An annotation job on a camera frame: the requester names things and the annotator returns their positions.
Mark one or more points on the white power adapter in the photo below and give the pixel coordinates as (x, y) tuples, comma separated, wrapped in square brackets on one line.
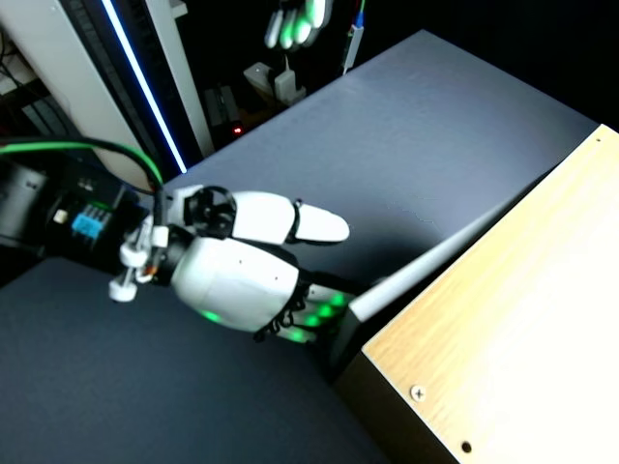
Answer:
[(285, 79)]

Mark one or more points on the grey table cloth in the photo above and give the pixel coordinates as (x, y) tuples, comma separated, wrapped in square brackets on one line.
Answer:
[(387, 121)]

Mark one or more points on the light wooden box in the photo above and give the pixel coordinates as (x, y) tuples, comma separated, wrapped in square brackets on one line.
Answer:
[(508, 314)]

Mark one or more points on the white power strip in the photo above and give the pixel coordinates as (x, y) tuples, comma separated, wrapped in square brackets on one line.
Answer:
[(258, 75)]

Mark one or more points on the black box with red light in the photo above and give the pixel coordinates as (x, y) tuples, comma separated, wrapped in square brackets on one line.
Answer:
[(225, 111)]

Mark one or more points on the white column with light strip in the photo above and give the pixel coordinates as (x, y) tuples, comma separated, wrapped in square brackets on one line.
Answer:
[(58, 72)]

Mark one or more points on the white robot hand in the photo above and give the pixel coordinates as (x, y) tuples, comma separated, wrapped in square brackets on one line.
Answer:
[(232, 280), (297, 21)]

